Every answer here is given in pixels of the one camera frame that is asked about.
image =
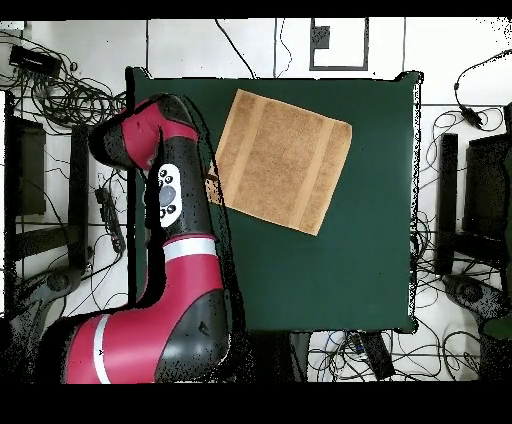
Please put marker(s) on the grey stand base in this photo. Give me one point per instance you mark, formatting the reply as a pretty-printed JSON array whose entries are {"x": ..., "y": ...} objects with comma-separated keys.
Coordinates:
[
  {"x": 60, "y": 282},
  {"x": 468, "y": 292}
]

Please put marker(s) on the black power strip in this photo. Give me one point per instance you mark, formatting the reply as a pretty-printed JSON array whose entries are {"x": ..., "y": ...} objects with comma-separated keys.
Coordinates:
[
  {"x": 110, "y": 218},
  {"x": 376, "y": 356}
]

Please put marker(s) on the black power adapter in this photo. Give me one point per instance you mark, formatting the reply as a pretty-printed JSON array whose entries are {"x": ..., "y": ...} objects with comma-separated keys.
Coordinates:
[{"x": 471, "y": 116}]

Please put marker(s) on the tan terry towel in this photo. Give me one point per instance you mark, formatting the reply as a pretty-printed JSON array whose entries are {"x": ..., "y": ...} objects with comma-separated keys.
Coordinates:
[{"x": 284, "y": 160}]

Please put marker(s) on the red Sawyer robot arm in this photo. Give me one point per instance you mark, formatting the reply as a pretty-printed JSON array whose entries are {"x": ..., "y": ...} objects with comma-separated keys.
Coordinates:
[{"x": 188, "y": 276}]

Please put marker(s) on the dark green table cloth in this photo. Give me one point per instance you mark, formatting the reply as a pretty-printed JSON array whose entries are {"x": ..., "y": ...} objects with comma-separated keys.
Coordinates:
[{"x": 320, "y": 280}]

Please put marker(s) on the black upright bar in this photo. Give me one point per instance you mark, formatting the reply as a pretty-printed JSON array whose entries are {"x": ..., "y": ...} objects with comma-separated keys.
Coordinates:
[
  {"x": 447, "y": 192},
  {"x": 78, "y": 192}
]

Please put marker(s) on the black flat panel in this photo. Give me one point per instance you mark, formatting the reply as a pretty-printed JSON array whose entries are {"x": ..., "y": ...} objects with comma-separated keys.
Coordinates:
[
  {"x": 488, "y": 188},
  {"x": 30, "y": 168}
]

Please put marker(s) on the black electronics box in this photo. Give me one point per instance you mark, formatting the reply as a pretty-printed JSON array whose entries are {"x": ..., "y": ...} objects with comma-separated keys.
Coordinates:
[{"x": 36, "y": 60}]

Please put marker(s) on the grey rectangular frame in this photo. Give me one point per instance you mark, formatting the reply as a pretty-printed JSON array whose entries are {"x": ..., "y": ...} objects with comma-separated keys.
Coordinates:
[{"x": 339, "y": 68}]

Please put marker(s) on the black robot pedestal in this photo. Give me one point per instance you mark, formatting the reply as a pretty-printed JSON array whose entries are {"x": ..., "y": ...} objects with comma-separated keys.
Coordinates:
[{"x": 276, "y": 356}]

